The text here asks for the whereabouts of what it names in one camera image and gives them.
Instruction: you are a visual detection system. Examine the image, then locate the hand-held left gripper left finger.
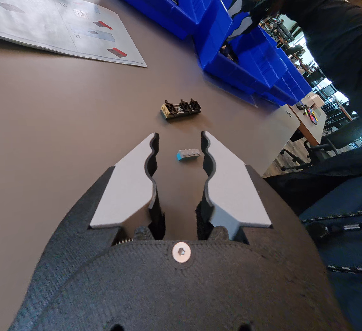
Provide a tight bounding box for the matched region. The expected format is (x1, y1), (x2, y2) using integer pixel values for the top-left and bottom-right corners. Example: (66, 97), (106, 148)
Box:
(89, 132), (166, 239)

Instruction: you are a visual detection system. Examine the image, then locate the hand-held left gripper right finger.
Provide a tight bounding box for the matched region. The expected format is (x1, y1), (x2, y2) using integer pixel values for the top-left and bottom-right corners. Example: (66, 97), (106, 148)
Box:
(195, 130), (273, 241)

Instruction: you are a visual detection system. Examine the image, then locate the grey toy brick blue end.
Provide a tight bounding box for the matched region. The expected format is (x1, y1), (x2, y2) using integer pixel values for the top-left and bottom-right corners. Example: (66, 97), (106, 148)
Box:
(176, 148), (201, 163)

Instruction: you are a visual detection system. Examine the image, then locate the person's right forearm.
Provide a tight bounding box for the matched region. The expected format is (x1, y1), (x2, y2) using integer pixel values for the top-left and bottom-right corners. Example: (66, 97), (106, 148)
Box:
(278, 0), (362, 116)

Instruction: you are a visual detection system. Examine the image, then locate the grey desk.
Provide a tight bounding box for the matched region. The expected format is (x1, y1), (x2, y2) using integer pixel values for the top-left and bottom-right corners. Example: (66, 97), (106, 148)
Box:
(0, 0), (301, 331)

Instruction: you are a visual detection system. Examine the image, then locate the black office chair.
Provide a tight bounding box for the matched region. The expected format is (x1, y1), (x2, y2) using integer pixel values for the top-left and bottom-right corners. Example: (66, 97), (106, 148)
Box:
(280, 116), (362, 172)

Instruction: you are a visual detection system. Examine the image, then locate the black tan toy brick assembly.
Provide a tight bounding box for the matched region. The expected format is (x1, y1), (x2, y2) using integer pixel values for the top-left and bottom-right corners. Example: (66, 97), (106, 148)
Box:
(160, 98), (202, 121)

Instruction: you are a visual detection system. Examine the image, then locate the table with small tools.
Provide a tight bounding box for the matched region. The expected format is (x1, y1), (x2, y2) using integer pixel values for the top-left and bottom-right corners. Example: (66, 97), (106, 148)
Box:
(288, 91), (328, 146)

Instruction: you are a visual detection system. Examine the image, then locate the person's lap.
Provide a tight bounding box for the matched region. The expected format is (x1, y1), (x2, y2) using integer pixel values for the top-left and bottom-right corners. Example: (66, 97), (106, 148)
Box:
(299, 150), (362, 331)

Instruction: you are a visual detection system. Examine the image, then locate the toy instruction booklet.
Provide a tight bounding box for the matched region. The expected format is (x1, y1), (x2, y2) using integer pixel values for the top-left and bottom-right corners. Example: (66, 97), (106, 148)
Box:
(0, 0), (148, 68)

